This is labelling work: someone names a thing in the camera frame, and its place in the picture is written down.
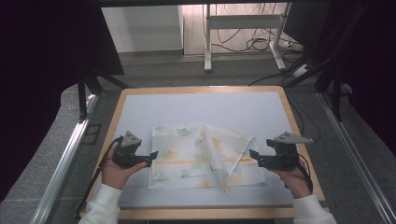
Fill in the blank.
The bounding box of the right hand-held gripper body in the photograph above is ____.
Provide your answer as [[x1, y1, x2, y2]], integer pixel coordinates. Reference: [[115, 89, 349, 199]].
[[265, 131, 314, 172]]

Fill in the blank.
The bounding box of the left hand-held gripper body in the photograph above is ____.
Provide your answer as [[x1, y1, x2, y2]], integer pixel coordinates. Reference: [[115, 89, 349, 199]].
[[111, 130, 148, 170]]

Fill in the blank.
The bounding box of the white leaf-print cloth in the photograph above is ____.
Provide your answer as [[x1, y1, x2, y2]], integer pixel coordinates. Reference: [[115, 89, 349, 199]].
[[147, 122, 266, 194]]

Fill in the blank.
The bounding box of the person's left hand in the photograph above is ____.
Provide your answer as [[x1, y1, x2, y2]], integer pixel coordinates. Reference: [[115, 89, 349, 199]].
[[101, 151, 149, 190]]

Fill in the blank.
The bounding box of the person's right hand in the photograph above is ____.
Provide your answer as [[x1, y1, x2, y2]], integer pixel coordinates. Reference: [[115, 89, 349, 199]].
[[269, 159, 313, 200]]

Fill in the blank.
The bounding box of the dark floor grate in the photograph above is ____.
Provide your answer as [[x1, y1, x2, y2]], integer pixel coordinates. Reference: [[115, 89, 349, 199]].
[[81, 123, 103, 146]]

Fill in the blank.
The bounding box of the wooden-edged white table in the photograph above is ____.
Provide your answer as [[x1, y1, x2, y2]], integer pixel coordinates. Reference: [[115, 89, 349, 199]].
[[78, 85, 331, 221]]

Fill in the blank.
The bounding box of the black metal stand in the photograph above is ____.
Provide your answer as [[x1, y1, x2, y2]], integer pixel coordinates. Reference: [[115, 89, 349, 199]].
[[283, 3, 372, 122], [77, 69, 134, 121]]

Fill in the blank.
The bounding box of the white power adapter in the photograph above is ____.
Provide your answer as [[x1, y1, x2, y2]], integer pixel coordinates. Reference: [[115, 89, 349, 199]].
[[292, 63, 313, 78]]

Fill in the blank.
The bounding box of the white power strip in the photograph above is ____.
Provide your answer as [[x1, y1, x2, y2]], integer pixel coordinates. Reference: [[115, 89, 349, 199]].
[[278, 39, 305, 52]]

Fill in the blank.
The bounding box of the dark curtain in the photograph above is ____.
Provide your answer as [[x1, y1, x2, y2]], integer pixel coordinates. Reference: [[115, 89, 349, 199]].
[[0, 0, 125, 203], [284, 0, 396, 157]]

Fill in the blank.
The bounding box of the white cabinet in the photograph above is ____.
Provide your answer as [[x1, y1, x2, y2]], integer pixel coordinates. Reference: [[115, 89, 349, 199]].
[[101, 5, 185, 54]]

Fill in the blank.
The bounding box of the right hand-held gripper black cable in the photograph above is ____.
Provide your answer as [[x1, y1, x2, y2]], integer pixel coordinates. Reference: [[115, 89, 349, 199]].
[[297, 153, 314, 194]]

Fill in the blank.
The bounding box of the hand-held gripper black cable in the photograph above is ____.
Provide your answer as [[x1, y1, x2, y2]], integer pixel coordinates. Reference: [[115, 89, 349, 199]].
[[74, 135, 124, 218], [297, 153, 314, 194]]

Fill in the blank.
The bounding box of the left hand-held gripper black cable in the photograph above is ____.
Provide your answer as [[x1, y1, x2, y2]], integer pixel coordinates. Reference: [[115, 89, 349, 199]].
[[74, 135, 124, 218]]

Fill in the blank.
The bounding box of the thin black floor cable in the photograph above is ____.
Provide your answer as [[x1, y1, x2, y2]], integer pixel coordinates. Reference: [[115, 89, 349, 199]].
[[285, 91, 321, 144]]

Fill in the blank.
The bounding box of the aluminium rail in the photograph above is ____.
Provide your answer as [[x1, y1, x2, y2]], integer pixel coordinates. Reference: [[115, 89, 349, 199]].
[[30, 92, 99, 224], [317, 91, 396, 224]]

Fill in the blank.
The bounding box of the black looped floor cable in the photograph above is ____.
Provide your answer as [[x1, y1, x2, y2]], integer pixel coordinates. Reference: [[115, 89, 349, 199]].
[[211, 27, 275, 53]]

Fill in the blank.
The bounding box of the white metal desk frame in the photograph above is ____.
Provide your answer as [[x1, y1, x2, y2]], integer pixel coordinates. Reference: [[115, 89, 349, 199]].
[[203, 3, 291, 73]]

